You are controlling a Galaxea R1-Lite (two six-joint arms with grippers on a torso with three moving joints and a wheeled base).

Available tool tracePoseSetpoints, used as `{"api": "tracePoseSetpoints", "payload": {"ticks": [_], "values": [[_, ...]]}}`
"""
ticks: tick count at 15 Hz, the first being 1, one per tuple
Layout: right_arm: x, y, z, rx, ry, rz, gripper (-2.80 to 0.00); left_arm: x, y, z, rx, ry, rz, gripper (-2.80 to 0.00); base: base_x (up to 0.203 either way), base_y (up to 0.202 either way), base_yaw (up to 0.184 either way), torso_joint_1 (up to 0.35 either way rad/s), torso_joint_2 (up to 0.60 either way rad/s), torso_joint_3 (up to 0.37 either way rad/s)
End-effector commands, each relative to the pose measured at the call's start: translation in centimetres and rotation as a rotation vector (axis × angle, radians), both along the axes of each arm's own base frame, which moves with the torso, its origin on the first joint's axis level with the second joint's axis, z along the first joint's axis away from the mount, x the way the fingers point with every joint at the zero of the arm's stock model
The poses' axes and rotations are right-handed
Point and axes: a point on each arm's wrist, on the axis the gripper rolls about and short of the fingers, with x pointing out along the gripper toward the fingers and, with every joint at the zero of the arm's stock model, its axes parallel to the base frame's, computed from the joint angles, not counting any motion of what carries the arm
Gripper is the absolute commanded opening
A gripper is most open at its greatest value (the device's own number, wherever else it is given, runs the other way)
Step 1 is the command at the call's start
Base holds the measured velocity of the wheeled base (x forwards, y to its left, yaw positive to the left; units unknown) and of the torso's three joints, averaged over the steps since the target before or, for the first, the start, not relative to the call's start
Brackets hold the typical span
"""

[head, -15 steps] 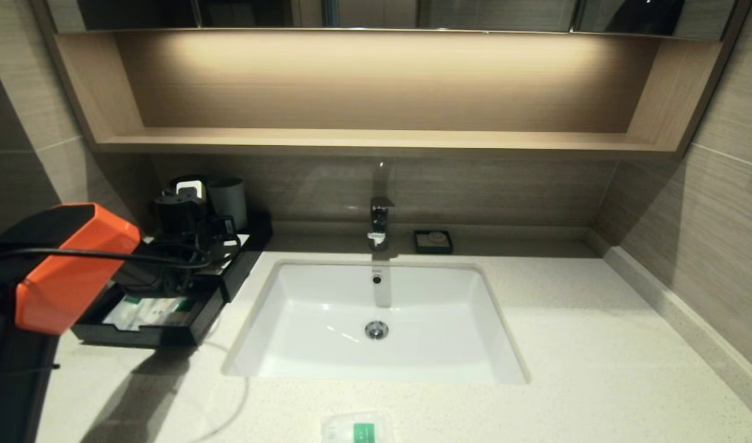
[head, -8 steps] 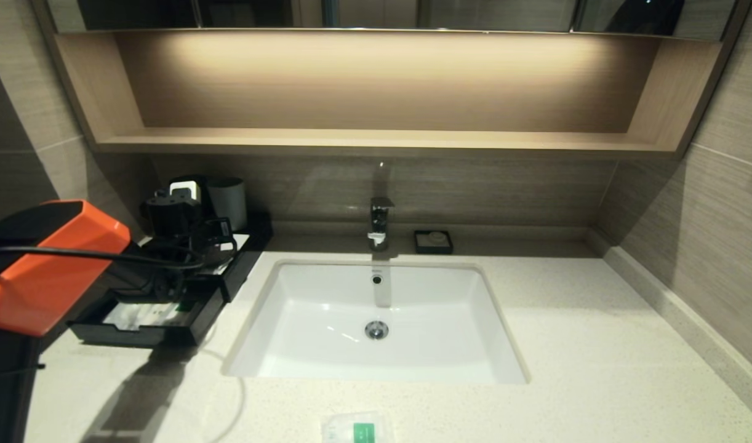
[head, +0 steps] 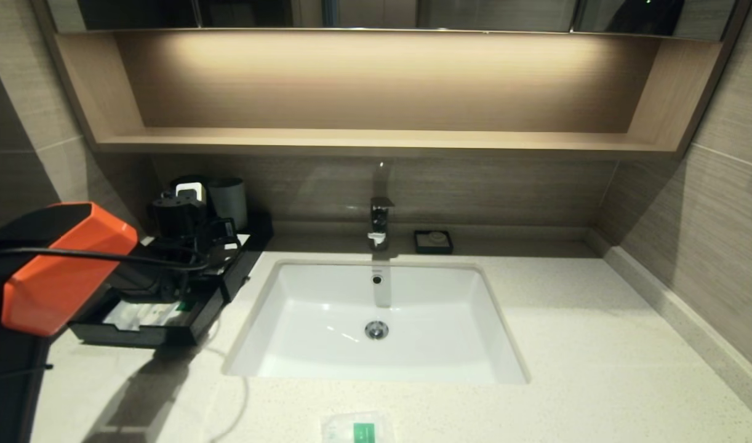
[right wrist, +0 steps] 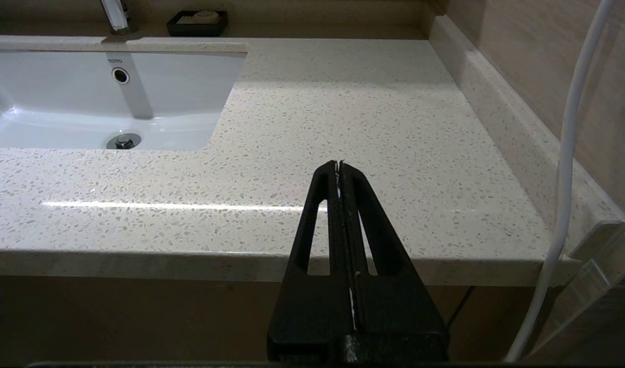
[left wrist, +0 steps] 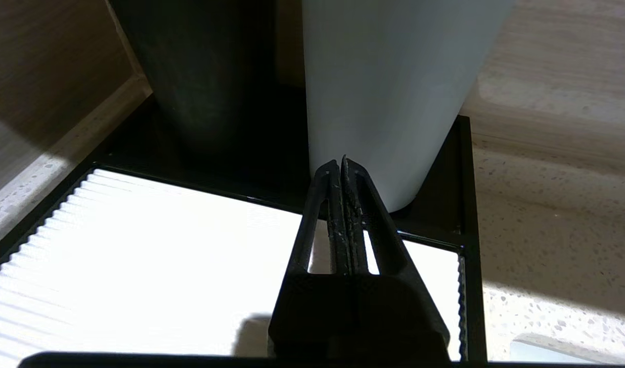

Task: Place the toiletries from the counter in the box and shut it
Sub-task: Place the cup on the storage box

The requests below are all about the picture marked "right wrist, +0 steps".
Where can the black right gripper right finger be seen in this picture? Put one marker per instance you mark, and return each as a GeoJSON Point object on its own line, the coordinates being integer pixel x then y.
{"type": "Point", "coordinates": [394, 306]}

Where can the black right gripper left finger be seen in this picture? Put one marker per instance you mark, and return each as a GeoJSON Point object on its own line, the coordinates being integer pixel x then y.
{"type": "Point", "coordinates": [312, 306]}

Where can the chrome sink drain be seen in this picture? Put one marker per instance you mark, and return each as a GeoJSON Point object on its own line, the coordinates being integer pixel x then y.
{"type": "Point", "coordinates": [123, 141]}

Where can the black soap dish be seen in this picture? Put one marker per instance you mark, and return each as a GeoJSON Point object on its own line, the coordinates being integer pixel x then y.
{"type": "Point", "coordinates": [196, 29]}

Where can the small round soap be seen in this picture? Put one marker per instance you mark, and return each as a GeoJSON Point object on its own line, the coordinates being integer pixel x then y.
{"type": "Point", "coordinates": [206, 16]}

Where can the white sink basin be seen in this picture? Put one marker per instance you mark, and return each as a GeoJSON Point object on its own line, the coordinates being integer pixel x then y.
{"type": "Point", "coordinates": [62, 102]}

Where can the chrome faucet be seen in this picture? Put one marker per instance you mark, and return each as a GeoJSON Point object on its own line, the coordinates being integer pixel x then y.
{"type": "Point", "coordinates": [115, 18]}

